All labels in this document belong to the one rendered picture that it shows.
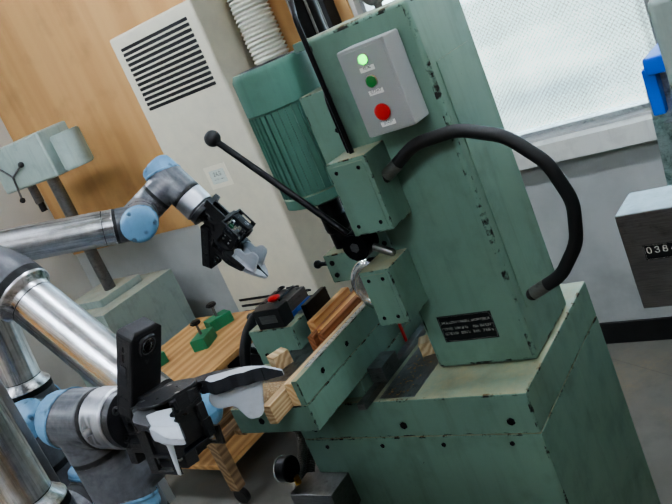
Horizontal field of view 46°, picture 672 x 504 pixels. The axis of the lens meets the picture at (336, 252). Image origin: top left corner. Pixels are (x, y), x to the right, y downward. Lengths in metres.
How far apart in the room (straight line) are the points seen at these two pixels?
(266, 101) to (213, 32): 1.62
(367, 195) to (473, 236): 0.21
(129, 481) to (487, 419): 0.76
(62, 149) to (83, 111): 0.55
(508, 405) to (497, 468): 0.16
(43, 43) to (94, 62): 0.35
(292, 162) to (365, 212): 0.25
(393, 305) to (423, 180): 0.25
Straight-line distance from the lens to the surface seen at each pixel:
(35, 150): 3.93
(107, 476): 1.06
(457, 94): 1.48
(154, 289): 4.07
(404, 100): 1.39
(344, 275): 1.78
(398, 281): 1.52
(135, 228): 1.68
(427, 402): 1.61
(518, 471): 1.63
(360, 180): 1.45
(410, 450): 1.71
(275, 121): 1.65
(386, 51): 1.38
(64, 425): 1.03
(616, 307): 3.19
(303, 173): 1.66
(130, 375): 0.90
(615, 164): 2.93
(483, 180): 1.49
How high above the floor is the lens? 1.55
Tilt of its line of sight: 16 degrees down
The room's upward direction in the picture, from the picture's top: 23 degrees counter-clockwise
